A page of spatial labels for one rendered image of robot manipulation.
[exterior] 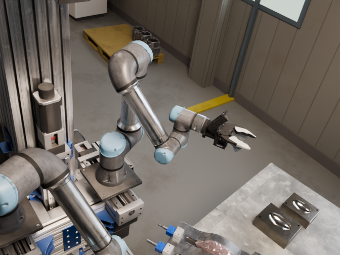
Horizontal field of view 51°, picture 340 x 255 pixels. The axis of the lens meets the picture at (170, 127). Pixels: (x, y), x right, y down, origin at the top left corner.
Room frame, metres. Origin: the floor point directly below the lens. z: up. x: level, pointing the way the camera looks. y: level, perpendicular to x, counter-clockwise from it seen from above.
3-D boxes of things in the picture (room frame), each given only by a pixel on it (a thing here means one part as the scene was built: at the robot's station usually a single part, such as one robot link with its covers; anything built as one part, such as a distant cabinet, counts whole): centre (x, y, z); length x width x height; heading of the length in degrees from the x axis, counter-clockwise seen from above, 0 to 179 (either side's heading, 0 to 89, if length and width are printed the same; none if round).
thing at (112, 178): (1.20, 0.24, 1.09); 0.15 x 0.15 x 0.10
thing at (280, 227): (1.24, -0.65, 0.83); 0.20 x 0.15 x 0.07; 51
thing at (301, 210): (1.38, -0.80, 0.83); 0.17 x 0.13 x 0.06; 51
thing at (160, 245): (0.98, -0.04, 0.85); 0.13 x 0.05 x 0.05; 68
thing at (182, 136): (1.22, -0.04, 1.34); 0.11 x 0.08 x 0.11; 159
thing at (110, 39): (4.51, 0.84, 0.15); 1.07 x 0.75 x 0.30; 43
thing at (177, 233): (1.08, -0.08, 0.85); 0.13 x 0.05 x 0.05; 68
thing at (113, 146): (1.21, 0.24, 1.20); 0.13 x 0.12 x 0.14; 159
